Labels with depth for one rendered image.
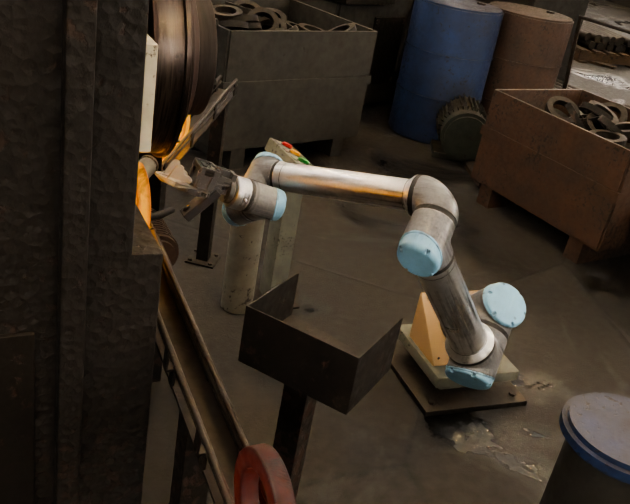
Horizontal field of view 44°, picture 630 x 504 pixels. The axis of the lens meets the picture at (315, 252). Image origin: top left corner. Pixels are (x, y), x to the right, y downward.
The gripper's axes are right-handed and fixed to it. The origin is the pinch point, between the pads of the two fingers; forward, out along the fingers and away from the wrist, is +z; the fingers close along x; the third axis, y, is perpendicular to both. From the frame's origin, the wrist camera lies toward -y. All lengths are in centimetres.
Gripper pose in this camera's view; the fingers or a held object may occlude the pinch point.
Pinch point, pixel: (158, 177)
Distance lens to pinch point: 203.5
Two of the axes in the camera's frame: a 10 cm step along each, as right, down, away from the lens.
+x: 4.1, 4.7, -7.8
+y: 4.3, -8.5, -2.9
